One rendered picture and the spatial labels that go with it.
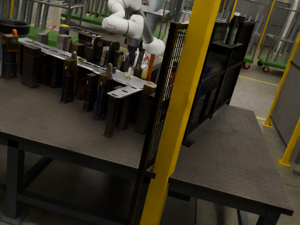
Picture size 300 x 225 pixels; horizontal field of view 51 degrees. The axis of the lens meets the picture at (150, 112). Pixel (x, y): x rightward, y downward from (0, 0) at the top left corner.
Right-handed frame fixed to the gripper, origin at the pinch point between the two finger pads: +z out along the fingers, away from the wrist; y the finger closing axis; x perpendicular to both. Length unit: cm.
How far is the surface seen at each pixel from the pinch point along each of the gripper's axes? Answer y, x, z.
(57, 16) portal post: -451, -498, 65
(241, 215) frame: -16, 110, 82
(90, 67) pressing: 5.6, -30.3, 5.0
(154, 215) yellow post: 53, 66, 63
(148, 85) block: 16.0, 26.9, -0.8
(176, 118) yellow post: 53, 64, -2
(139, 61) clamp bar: -14.6, 0.1, -6.0
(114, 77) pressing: 7.6, -6.2, 5.1
